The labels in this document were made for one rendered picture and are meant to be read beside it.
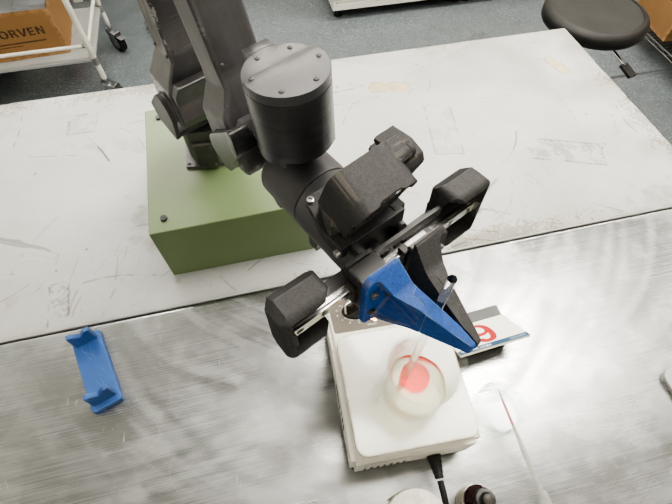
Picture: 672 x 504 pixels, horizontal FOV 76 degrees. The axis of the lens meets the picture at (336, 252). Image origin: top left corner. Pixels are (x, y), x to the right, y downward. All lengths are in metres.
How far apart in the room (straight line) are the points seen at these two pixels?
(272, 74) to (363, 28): 2.54
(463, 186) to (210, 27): 0.21
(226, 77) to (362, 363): 0.29
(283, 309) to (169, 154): 0.41
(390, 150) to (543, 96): 0.69
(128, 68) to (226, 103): 2.36
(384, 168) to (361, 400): 0.26
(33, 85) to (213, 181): 2.29
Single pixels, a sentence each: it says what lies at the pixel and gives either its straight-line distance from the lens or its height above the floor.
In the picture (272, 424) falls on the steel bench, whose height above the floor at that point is 0.90.
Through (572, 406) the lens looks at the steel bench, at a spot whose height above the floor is 0.90.
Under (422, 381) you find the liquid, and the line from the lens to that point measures 0.43.
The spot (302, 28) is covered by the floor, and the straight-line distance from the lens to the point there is 2.82.
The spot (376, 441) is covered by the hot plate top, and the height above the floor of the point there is 0.99.
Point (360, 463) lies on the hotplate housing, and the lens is 0.46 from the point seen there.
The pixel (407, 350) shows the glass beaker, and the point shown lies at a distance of 0.42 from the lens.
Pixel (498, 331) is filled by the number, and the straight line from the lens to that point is 0.57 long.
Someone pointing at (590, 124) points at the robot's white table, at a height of 0.90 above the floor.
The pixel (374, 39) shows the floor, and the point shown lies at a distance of 2.74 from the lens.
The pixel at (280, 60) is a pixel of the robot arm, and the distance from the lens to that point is 0.30.
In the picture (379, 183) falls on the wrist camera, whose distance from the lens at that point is 0.25.
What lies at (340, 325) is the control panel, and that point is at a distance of 0.50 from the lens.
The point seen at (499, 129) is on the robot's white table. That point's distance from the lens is 0.84.
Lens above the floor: 1.42
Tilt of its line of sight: 58 degrees down
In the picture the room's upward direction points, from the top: 1 degrees clockwise
